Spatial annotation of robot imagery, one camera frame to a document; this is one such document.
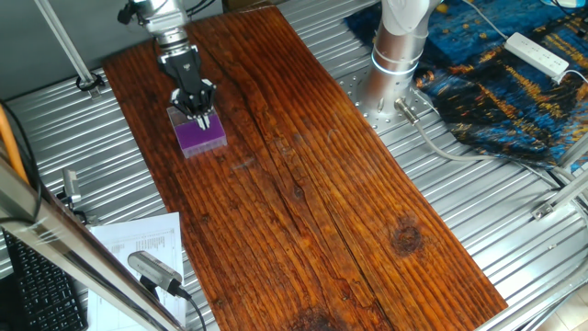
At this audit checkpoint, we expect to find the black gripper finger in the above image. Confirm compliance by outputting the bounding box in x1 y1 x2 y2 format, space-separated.
196 78 218 131
170 86 206 129

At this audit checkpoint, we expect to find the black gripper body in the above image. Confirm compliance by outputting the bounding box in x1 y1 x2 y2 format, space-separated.
158 44 204 100

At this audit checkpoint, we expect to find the purple pipette tip box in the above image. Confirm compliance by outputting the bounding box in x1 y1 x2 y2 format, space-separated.
165 104 230 160

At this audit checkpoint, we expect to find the printed paper sheet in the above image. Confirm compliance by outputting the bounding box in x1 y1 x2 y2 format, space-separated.
86 211 187 331

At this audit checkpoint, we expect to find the brown wood grain board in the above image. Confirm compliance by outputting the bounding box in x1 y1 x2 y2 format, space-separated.
101 5 509 331

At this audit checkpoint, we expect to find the orange tube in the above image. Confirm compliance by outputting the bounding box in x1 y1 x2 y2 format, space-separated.
0 104 29 185

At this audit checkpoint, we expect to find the black keyboard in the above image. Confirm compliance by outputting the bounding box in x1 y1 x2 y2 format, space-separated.
2 229 88 331

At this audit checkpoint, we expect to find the blue patterned cloth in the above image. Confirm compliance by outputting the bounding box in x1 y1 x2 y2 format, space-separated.
344 0 588 170

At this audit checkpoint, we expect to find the white power strip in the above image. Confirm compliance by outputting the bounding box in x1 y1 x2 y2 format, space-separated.
503 31 571 79

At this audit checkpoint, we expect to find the black cable ring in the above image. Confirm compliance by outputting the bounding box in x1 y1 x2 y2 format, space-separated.
75 72 107 92

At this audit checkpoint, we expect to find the aluminium post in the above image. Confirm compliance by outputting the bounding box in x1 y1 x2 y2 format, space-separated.
34 0 105 100

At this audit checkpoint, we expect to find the black cable behind bar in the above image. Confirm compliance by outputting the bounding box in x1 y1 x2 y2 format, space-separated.
0 98 43 226

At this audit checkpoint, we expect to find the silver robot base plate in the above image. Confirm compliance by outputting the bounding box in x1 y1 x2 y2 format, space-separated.
337 68 437 135

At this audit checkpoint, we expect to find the silver camera on stand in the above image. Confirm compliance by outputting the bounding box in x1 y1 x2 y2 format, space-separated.
127 250 184 298

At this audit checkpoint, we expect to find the shiny steel frame bar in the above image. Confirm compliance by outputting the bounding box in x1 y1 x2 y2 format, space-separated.
0 155 185 331

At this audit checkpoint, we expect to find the black camera stand cable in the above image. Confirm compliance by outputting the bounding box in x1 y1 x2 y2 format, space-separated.
176 285 208 331

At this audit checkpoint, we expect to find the grey cable with connector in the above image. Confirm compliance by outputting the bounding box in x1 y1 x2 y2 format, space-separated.
393 97 560 183

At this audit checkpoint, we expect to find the white power strip cable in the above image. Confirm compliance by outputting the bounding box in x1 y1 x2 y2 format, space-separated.
461 0 588 86

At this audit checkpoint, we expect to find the aluminium profile with bracket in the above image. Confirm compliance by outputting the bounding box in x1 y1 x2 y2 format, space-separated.
531 137 588 221

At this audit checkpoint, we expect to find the aluminium frame rail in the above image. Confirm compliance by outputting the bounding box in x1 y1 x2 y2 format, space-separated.
475 268 588 331

